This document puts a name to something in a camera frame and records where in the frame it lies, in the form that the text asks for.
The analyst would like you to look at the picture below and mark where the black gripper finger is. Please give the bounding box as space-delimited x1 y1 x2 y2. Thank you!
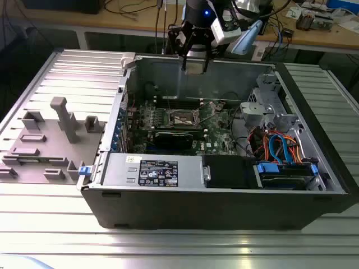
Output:
193 27 215 73
167 24 194 72

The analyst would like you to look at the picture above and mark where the silver CPU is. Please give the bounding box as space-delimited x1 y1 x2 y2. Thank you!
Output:
186 60 207 76

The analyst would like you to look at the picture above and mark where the metal socket cover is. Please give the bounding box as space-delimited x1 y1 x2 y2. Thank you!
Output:
195 101 215 123

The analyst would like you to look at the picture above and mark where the CPU socket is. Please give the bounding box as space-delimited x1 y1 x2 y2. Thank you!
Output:
164 107 202 128

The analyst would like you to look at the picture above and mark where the wooden desk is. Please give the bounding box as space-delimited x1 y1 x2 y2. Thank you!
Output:
0 0 359 53

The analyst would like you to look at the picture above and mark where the pale grey case latch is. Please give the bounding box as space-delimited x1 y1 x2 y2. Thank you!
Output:
120 52 137 69

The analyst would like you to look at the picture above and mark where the green motherboard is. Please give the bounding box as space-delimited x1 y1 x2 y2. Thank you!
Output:
126 98 245 156

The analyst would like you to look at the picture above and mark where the white paper sheet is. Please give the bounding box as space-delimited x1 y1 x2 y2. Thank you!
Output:
338 16 359 36
288 6 303 20

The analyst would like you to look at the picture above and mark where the dark copper cooler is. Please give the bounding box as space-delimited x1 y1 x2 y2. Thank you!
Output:
296 12 312 31

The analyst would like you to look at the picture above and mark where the black graphics card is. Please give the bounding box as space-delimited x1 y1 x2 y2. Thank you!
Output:
154 130 194 151

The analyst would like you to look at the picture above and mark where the grey electronic device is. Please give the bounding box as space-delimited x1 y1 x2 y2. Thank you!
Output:
311 13 335 31

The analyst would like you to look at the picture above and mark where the silver metal drive cage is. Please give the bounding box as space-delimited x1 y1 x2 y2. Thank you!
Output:
240 72 308 146

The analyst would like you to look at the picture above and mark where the black monitor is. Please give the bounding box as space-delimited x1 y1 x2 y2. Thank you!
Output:
21 0 101 15

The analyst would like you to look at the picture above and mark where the black disk bay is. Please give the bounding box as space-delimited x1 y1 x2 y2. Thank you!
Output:
201 154 257 189

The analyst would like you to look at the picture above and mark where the blue box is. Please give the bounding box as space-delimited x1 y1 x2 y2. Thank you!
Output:
327 0 359 10

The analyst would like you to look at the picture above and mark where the hard disk in blue carrier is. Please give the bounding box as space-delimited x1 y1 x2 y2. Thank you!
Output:
254 161 319 191

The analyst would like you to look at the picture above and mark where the grey power supply unit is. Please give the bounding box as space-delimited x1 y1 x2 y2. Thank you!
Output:
100 152 204 189

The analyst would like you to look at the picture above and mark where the black PC case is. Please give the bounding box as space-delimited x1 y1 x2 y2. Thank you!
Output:
77 53 359 230

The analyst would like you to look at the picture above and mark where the grey parts rack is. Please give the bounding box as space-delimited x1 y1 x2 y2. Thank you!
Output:
0 96 109 185

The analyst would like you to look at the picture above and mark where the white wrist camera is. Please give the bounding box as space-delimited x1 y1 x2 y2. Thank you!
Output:
210 16 242 46

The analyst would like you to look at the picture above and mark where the black wire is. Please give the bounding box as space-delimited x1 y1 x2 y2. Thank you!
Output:
228 108 253 157

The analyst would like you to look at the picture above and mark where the red orange wire bundle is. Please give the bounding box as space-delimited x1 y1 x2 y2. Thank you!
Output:
248 127 270 158

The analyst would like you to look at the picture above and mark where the blue wire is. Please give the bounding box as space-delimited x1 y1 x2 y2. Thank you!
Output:
268 134 289 165

